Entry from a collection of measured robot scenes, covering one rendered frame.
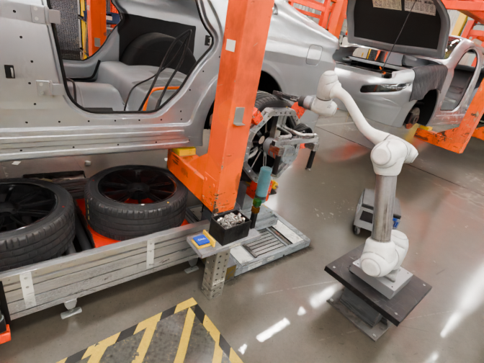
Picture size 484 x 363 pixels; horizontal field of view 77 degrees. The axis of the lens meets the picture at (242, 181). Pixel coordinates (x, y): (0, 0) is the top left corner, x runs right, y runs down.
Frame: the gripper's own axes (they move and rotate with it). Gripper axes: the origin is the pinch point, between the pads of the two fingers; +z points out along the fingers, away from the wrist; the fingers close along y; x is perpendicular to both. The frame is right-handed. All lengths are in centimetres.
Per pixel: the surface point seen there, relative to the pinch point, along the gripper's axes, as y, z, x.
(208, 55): -26, 44, 14
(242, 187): 0, 9, -78
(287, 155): -13.9, -22.5, -34.9
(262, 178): -24, -13, -54
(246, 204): 2, 2, -92
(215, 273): -74, -17, -101
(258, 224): 3, -12, -104
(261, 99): -11.8, 5.9, -4.7
